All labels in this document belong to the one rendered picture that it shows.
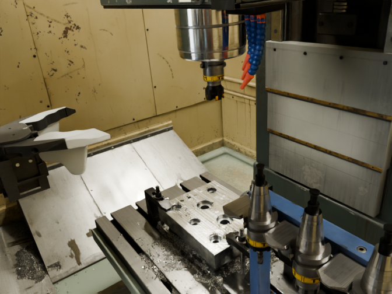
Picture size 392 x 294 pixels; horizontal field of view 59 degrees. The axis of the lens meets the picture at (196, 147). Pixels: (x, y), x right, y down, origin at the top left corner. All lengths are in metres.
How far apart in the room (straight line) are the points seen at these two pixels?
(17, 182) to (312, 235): 0.42
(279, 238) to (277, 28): 0.83
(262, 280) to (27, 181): 0.56
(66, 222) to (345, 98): 1.22
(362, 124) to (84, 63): 1.24
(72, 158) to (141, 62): 1.43
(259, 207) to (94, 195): 1.19
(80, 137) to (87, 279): 1.07
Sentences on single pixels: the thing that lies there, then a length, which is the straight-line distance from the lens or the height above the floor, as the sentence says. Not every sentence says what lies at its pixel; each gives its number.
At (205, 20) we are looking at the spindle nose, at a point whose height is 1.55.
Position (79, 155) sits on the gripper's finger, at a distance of 0.48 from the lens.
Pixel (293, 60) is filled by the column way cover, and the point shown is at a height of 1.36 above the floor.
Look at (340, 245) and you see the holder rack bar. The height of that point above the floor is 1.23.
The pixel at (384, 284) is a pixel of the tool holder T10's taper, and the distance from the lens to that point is 0.53.
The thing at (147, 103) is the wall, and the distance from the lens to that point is 1.93.
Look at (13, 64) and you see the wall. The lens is 1.69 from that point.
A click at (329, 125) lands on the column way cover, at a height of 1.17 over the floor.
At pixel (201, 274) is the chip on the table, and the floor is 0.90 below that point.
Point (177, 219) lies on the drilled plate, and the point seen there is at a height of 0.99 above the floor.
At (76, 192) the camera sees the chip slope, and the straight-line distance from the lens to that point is 1.73.
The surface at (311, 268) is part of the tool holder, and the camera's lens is 0.59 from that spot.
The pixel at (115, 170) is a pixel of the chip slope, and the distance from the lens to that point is 1.80.
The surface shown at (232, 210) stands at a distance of 0.68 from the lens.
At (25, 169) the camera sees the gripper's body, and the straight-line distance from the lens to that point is 0.50.
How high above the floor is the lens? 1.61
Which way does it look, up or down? 25 degrees down
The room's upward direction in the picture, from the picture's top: 5 degrees counter-clockwise
